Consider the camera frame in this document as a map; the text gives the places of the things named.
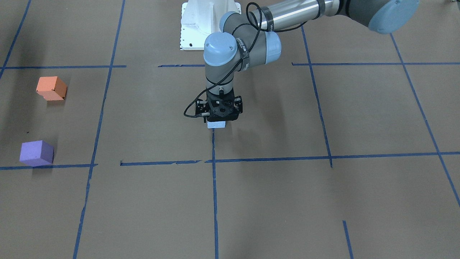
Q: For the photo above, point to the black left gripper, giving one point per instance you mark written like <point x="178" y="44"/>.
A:
<point x="238" y="104"/>

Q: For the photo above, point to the light blue foam block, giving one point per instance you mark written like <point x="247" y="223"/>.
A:
<point x="218" y="124"/>

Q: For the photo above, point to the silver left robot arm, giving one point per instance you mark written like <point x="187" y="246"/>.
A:
<point x="251" y="39"/>

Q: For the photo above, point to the orange foam block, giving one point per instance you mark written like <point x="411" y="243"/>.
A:
<point x="51" y="88"/>

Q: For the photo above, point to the purple foam block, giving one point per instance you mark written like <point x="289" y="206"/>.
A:
<point x="36" y="153"/>

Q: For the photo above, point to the white camera mast base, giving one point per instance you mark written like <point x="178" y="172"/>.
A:
<point x="199" y="19"/>

